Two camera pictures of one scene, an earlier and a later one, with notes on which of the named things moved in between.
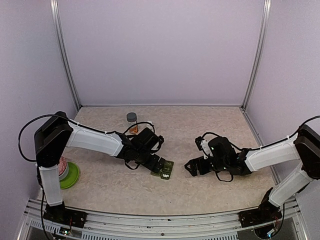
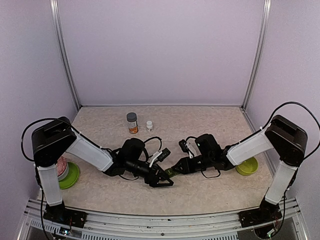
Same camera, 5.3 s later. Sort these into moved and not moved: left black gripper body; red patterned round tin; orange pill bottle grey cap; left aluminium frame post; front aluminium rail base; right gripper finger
Moved: left black gripper body; right gripper finger
Not moved: front aluminium rail base; left aluminium frame post; orange pill bottle grey cap; red patterned round tin
